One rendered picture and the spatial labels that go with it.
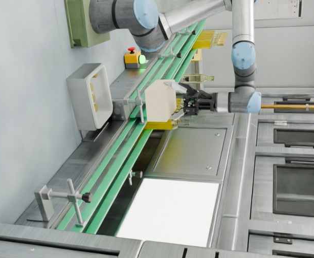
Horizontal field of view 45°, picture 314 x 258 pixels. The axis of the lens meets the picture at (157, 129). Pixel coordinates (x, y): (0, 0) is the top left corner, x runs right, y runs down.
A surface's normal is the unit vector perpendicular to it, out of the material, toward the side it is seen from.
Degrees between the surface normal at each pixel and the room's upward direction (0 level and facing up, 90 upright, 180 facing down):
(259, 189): 90
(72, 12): 90
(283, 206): 90
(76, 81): 90
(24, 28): 0
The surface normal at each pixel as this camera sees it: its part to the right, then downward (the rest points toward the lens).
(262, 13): -0.26, 0.48
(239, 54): -0.26, -0.33
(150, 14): 0.91, 0.01
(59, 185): -0.11, -0.87
